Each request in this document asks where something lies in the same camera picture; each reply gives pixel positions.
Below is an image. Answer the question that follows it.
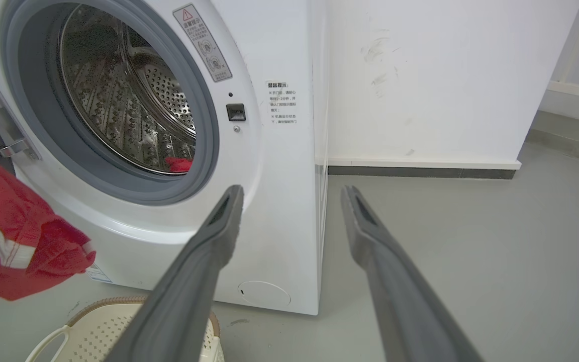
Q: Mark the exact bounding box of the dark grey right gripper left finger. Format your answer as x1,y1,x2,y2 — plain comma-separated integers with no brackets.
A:
105,185,245,362

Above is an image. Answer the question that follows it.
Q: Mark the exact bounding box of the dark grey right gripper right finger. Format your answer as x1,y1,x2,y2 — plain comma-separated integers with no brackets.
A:
340,185,484,362

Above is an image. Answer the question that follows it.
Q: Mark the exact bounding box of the red and white garment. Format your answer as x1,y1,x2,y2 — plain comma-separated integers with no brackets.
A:
0,144,97,317

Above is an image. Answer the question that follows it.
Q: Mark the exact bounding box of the cream perforated laundry basket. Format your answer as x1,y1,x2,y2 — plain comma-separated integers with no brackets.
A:
25,297,225,362

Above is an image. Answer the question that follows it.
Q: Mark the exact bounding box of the white front-load washing machine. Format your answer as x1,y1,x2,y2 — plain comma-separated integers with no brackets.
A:
0,0,330,316

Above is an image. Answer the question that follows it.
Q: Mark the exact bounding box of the washing machine door hinge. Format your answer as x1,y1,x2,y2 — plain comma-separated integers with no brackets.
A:
0,80,42,161

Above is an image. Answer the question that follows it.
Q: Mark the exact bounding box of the red garment in drum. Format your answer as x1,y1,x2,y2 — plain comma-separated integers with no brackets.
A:
164,156,193,174

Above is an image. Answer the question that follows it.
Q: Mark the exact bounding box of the white skirting board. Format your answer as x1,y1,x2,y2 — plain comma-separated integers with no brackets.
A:
328,158,522,170

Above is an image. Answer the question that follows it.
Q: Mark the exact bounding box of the grey warning label sticker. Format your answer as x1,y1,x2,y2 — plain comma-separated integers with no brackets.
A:
172,4,233,83

